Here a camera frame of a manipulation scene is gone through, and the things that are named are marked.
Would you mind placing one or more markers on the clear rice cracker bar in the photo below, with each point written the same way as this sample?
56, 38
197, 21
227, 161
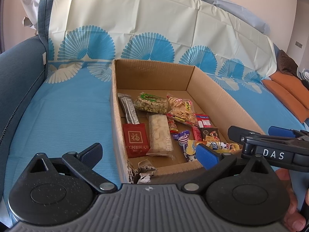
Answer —
159, 135

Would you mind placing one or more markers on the wall light switch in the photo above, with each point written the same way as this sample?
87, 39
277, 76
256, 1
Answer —
298, 44

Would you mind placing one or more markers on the white sofa label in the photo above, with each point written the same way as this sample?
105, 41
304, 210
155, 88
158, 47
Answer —
44, 59

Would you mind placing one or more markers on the silver stick packet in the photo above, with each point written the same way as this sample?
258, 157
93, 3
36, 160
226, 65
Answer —
129, 111

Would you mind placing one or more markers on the small red candy packet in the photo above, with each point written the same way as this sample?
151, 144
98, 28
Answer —
172, 125

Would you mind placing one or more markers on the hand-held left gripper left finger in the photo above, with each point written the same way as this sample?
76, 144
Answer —
90, 153

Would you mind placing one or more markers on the clear round cracker bag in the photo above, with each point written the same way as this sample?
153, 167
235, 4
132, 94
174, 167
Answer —
181, 111

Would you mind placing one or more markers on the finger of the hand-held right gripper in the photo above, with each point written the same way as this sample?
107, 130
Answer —
282, 131
237, 134

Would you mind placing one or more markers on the green peanut bar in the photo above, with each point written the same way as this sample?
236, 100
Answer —
151, 102

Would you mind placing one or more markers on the brown cardboard box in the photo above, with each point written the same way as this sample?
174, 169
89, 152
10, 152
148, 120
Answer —
154, 77

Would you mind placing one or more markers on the person's right hand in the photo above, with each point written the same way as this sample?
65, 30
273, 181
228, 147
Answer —
295, 198

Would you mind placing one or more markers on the brown blanket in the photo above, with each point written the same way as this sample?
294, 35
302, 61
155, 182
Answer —
287, 62

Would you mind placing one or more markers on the blue white printed cover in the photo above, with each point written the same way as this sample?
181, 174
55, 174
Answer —
72, 101

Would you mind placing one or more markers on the blue sofa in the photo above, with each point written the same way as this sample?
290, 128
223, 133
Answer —
17, 77

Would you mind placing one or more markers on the yellow snack packet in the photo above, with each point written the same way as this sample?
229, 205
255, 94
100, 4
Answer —
228, 147

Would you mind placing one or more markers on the dark brown snack packet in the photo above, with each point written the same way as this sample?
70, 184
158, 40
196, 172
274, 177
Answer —
210, 135

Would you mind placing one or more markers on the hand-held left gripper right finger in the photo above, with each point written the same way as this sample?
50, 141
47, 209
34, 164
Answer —
207, 156

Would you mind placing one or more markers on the orange cushion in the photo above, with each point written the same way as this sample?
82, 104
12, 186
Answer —
289, 87
282, 99

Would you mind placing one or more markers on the pile of clothes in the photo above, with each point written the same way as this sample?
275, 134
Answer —
304, 77

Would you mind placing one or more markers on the purple candy packet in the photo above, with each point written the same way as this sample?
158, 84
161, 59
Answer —
181, 137

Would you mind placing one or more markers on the red white snack packet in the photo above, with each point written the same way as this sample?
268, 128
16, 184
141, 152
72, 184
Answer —
204, 120

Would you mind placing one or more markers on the small red stick packet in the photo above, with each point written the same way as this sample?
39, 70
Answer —
197, 133

